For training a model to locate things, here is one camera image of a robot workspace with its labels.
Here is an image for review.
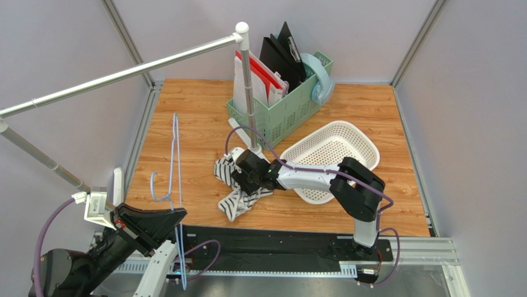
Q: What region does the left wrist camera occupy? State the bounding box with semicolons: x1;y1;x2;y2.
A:
71;187;116;230

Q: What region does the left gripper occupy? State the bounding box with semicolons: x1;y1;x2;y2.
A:
79;200;187;291

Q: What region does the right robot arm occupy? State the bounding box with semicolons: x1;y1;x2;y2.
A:
230;149;386;255

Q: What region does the blue wire hanger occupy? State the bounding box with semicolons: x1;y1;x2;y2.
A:
150;112;189;290

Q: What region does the black clipboard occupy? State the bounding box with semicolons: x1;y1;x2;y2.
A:
270;22;307;82

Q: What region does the white document folder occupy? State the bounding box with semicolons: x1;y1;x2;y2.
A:
233;51;285;114

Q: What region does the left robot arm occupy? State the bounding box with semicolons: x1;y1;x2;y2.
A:
28;199;187;296

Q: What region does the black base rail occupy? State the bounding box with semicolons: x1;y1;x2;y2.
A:
183;225;400;278

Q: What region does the white perforated plastic basket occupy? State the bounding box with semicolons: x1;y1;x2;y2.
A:
278;120;381;205

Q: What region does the silver clothes rack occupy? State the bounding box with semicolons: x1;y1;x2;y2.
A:
1;22;254;211

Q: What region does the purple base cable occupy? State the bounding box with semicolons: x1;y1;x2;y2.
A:
166;239;223;282

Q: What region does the red folder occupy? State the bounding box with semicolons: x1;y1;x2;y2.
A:
249;51;288;93

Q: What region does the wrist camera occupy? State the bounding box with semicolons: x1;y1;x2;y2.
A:
71;187;116;230
224;147;245;163

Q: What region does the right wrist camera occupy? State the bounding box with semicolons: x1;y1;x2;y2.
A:
224;147;245;163

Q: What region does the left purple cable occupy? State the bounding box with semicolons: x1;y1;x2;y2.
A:
33;197;77;297

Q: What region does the black folder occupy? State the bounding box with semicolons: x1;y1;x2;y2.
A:
259;37;301;93

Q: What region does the green plastic file basket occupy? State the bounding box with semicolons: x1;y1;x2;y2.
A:
226;51;334;152

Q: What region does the black white striped tank top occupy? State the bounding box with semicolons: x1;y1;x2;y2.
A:
213;156;273;222

